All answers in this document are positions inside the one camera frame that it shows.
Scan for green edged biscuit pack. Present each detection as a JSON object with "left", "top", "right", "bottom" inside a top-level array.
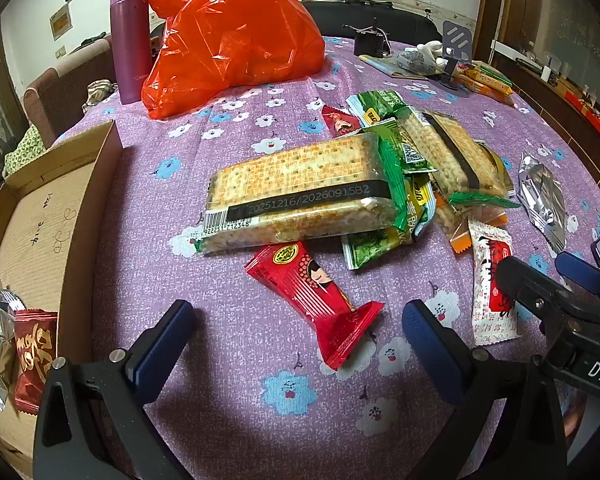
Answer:
[{"left": 472, "top": 62, "right": 516, "bottom": 93}]

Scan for dark wooden sideboard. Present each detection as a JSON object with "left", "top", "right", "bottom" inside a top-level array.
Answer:
[{"left": 495, "top": 40, "right": 600, "bottom": 161}]

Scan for small clear cracker packet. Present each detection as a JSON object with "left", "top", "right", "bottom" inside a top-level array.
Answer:
[{"left": 432, "top": 190, "right": 523, "bottom": 256}]

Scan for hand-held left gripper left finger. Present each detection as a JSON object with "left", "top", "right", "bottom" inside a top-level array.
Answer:
[{"left": 32, "top": 299, "right": 197, "bottom": 480}]

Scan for orange biscuit pack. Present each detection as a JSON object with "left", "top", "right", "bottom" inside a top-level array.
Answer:
[
  {"left": 452, "top": 74, "right": 515, "bottom": 107},
  {"left": 455, "top": 66, "right": 511, "bottom": 98}
]

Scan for green patterned cushion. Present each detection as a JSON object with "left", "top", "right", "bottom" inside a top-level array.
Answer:
[{"left": 4, "top": 125, "right": 46, "bottom": 178}]

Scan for cardboard box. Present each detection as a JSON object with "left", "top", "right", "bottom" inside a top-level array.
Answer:
[{"left": 0, "top": 120, "right": 125, "bottom": 476}]

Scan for green cracker pack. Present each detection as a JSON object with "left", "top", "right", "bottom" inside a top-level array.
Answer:
[{"left": 196, "top": 132, "right": 416, "bottom": 256}]

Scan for orange cracker pack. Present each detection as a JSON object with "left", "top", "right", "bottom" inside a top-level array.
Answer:
[{"left": 397, "top": 109, "right": 516, "bottom": 206}]

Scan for purple floral tablecloth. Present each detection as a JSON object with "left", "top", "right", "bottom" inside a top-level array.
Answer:
[{"left": 55, "top": 35, "right": 600, "bottom": 480}]

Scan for dark red snack packet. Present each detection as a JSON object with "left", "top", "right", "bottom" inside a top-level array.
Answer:
[{"left": 12, "top": 310, "right": 59, "bottom": 415}]

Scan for white red snack packet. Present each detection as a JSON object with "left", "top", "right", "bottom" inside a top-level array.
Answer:
[{"left": 467, "top": 217, "right": 520, "bottom": 347}]

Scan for yellow green snack packet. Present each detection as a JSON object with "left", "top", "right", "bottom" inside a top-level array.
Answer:
[{"left": 342, "top": 175, "right": 438, "bottom": 271}]

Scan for grey phone stand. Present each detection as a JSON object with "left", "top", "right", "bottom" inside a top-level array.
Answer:
[{"left": 440, "top": 20, "right": 476, "bottom": 98}]

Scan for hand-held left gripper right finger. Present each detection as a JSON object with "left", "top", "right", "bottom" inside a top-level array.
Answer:
[{"left": 401, "top": 299, "right": 568, "bottom": 480}]

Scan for black sofa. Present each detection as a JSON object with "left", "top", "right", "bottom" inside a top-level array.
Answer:
[{"left": 302, "top": 0, "right": 443, "bottom": 43}]

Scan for small wall calendar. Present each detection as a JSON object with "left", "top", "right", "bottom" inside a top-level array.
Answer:
[{"left": 50, "top": 4, "right": 72, "bottom": 41}]

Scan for clear bag with dark contents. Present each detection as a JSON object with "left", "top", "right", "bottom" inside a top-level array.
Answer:
[{"left": 397, "top": 50, "right": 443, "bottom": 76}]

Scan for striped cloth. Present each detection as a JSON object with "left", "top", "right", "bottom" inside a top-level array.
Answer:
[{"left": 82, "top": 80, "right": 118, "bottom": 113}]

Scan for pink armchair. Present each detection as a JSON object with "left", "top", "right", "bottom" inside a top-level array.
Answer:
[{"left": 22, "top": 37, "right": 116, "bottom": 148}]

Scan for red plastic bag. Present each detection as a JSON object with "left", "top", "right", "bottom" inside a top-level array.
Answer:
[{"left": 141, "top": 0, "right": 327, "bottom": 121}]

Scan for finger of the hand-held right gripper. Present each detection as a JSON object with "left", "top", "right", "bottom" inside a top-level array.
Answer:
[
  {"left": 554, "top": 251, "right": 600, "bottom": 306},
  {"left": 495, "top": 255, "right": 583, "bottom": 333}
]

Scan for small black device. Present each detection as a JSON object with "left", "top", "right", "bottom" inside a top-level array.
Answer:
[{"left": 341, "top": 17, "right": 392, "bottom": 58}]

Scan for purple thermos bottle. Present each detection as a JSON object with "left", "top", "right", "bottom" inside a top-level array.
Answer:
[{"left": 110, "top": 0, "right": 155, "bottom": 106}]

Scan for paper booklet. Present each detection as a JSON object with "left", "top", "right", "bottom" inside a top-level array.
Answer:
[{"left": 359, "top": 52, "right": 446, "bottom": 82}]

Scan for white gloves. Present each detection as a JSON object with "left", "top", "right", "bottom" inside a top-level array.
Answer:
[{"left": 417, "top": 40, "right": 448, "bottom": 68}]

